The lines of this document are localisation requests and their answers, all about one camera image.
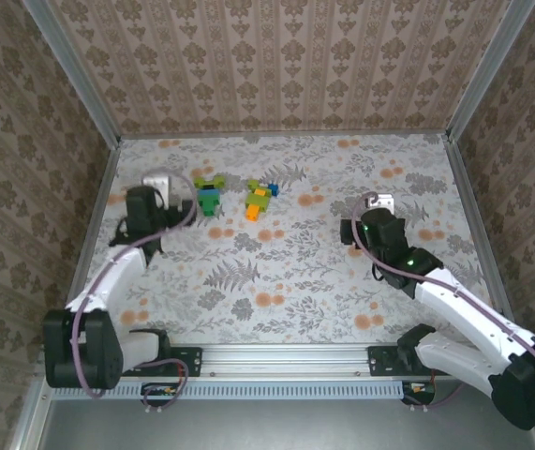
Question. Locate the dark green lego brick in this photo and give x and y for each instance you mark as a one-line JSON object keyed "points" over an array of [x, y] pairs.
{"points": [[209, 205]]}

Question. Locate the long blue lego brick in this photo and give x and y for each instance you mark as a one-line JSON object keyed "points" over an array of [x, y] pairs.
{"points": [[209, 190]]}

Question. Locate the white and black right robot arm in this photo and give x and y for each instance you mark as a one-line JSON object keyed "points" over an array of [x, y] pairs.
{"points": [[468, 319]]}

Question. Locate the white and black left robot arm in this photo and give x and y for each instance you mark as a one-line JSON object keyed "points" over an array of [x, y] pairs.
{"points": [[108, 286]]}

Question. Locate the small black electronics module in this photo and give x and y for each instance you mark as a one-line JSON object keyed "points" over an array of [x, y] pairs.
{"points": [[152, 388], [428, 396]]}

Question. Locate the grey metal panel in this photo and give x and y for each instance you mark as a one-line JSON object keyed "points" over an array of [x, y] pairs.
{"points": [[295, 426]]}

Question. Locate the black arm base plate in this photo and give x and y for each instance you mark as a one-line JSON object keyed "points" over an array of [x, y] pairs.
{"points": [[381, 363], [192, 362]]}

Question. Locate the thin aluminium table edge rail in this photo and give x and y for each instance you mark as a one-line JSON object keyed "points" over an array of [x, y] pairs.
{"points": [[286, 135]]}

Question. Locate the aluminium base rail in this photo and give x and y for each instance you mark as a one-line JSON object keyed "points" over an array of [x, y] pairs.
{"points": [[286, 358]]}

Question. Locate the aluminium frame post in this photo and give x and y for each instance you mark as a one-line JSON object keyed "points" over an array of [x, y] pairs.
{"points": [[487, 70], [74, 70]]}

